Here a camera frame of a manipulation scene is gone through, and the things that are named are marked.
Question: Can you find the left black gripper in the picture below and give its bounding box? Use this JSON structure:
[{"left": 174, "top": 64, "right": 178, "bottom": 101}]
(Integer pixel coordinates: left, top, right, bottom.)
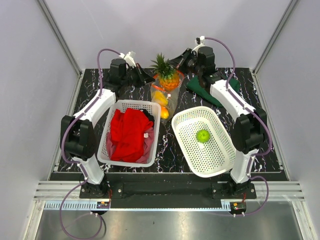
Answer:
[{"left": 121, "top": 63, "right": 155, "bottom": 89}]

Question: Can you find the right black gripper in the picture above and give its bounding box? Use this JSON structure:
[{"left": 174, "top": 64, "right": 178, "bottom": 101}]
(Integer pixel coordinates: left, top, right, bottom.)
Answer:
[{"left": 166, "top": 48, "right": 202, "bottom": 77}]

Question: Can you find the fake pineapple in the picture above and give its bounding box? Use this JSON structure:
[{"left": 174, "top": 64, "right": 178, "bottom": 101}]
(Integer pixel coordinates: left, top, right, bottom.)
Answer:
[{"left": 151, "top": 53, "right": 180, "bottom": 92}]

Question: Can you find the clear zip top bag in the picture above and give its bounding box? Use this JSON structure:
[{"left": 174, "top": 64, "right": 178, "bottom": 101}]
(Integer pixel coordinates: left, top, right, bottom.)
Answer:
[{"left": 150, "top": 70, "right": 185, "bottom": 123}]

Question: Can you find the green fake lime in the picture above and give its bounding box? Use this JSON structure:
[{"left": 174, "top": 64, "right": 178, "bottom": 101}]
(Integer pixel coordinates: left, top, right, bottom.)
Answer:
[{"left": 196, "top": 129, "right": 211, "bottom": 143}]

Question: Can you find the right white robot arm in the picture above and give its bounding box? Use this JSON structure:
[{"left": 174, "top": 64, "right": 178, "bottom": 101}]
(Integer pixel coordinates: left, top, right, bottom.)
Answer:
[{"left": 169, "top": 45, "right": 272, "bottom": 199}]

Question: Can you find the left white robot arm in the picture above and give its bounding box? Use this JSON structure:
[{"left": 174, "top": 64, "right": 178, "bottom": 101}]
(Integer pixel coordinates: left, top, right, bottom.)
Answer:
[{"left": 60, "top": 58, "right": 154, "bottom": 198}]

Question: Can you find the orange fake mango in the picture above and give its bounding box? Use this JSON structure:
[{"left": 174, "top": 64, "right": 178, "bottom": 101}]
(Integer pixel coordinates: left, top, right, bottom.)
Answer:
[{"left": 160, "top": 106, "right": 170, "bottom": 120}]

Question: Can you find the green folded cloth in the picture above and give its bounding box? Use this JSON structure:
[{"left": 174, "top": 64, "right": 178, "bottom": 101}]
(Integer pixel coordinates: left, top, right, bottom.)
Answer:
[{"left": 186, "top": 76, "right": 241, "bottom": 107}]

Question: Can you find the white rectangular laundry basket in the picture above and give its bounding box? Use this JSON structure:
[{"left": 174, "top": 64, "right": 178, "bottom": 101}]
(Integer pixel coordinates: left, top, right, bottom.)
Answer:
[{"left": 97, "top": 100, "right": 161, "bottom": 168}]

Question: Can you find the black cloth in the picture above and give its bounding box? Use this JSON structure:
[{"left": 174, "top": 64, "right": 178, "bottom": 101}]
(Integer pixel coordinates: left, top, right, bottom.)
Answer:
[{"left": 140, "top": 109, "right": 155, "bottom": 123}]

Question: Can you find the red cloth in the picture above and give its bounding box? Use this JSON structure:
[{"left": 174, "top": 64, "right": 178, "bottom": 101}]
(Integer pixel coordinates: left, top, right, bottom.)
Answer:
[{"left": 109, "top": 108, "right": 154, "bottom": 162}]

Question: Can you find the pink cloth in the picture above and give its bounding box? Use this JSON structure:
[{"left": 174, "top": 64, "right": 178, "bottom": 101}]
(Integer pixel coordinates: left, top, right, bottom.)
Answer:
[{"left": 106, "top": 127, "right": 155, "bottom": 164}]

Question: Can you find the white oval perforated basket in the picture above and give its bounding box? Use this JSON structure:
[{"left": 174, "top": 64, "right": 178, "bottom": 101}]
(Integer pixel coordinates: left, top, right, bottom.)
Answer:
[{"left": 171, "top": 106, "right": 236, "bottom": 178}]

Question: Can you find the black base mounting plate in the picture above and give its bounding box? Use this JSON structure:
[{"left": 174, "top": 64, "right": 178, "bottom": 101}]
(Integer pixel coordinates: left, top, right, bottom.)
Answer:
[{"left": 79, "top": 173, "right": 257, "bottom": 210}]

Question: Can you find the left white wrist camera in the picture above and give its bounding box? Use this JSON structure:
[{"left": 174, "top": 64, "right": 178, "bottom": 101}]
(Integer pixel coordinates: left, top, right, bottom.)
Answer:
[{"left": 119, "top": 51, "right": 137, "bottom": 68}]

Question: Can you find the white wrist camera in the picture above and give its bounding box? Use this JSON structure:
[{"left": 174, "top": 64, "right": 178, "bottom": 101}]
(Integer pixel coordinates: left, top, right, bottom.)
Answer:
[
  {"left": 192, "top": 35, "right": 205, "bottom": 53},
  {"left": 119, "top": 51, "right": 137, "bottom": 68}
]

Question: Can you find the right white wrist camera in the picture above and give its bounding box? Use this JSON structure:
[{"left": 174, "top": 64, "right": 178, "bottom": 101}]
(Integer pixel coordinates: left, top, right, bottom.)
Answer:
[{"left": 192, "top": 35, "right": 205, "bottom": 53}]

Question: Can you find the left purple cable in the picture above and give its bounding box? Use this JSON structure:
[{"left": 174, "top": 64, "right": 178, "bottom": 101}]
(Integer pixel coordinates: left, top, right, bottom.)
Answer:
[{"left": 59, "top": 48, "right": 123, "bottom": 238}]

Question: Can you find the purple cable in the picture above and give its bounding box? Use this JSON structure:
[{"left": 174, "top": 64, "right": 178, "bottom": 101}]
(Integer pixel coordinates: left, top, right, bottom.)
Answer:
[
  {"left": 59, "top": 48, "right": 123, "bottom": 238},
  {"left": 203, "top": 36, "right": 273, "bottom": 217}
]

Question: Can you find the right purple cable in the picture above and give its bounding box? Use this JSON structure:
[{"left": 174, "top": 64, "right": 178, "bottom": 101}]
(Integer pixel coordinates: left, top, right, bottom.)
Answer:
[{"left": 203, "top": 36, "right": 273, "bottom": 217}]

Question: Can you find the aluminium rail frame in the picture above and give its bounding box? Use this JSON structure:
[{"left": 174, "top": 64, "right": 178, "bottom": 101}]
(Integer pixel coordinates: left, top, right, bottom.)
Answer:
[{"left": 34, "top": 181, "right": 305, "bottom": 212}]

